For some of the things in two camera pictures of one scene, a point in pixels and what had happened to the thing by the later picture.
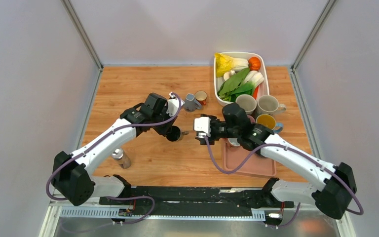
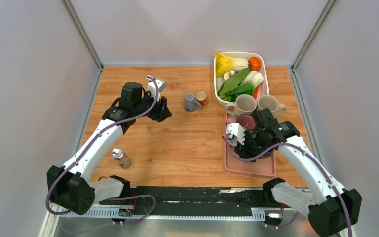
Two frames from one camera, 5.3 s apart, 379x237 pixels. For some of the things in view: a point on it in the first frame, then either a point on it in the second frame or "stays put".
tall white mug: [247, 102] stays put
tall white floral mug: [269, 104] stays put
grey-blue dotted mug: [190, 104] stays put
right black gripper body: [219, 130] to [253, 143]
